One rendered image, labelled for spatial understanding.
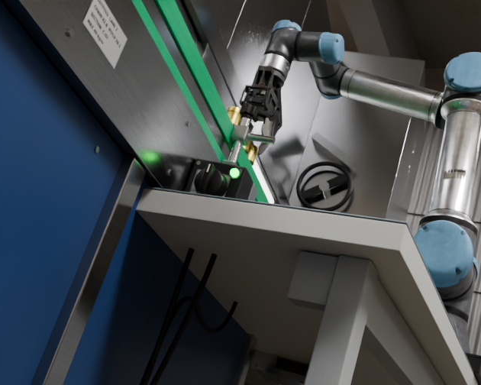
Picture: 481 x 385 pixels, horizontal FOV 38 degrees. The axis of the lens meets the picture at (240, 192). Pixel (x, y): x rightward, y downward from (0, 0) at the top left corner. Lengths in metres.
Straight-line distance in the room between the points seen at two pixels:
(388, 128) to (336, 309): 2.04
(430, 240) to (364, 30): 3.11
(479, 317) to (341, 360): 3.66
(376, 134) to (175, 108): 1.93
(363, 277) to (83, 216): 0.32
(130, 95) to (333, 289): 0.32
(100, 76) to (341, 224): 0.31
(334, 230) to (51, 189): 0.31
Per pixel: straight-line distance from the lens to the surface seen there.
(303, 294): 0.82
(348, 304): 0.80
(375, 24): 4.36
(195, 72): 1.01
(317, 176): 2.73
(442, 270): 1.39
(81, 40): 0.72
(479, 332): 4.40
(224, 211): 0.85
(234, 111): 1.55
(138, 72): 0.82
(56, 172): 0.75
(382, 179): 2.70
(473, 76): 1.59
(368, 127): 2.81
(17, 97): 0.68
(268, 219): 0.82
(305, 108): 2.71
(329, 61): 1.77
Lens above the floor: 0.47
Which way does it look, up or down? 20 degrees up
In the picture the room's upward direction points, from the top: 19 degrees clockwise
